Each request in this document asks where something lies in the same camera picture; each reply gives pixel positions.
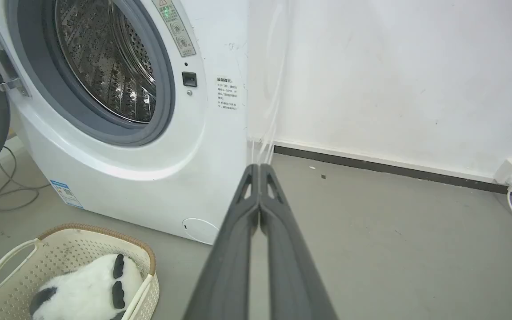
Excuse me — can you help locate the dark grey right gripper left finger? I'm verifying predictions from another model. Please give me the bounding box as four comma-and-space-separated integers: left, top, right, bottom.
183, 164, 260, 320

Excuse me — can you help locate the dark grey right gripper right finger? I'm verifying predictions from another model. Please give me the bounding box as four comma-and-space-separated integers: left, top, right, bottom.
260, 164, 338, 320

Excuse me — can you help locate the white and black plush toy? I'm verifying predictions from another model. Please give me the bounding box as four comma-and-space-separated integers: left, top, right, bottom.
29, 253, 144, 320

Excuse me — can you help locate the cream perforated laundry basket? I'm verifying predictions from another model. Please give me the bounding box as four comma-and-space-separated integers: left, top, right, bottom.
0, 224, 160, 320

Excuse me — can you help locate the white front-load washing machine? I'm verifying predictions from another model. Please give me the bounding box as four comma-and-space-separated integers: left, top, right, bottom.
0, 0, 279, 245

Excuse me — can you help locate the grey floor cable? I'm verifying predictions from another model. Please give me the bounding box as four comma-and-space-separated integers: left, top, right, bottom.
0, 146, 51, 292

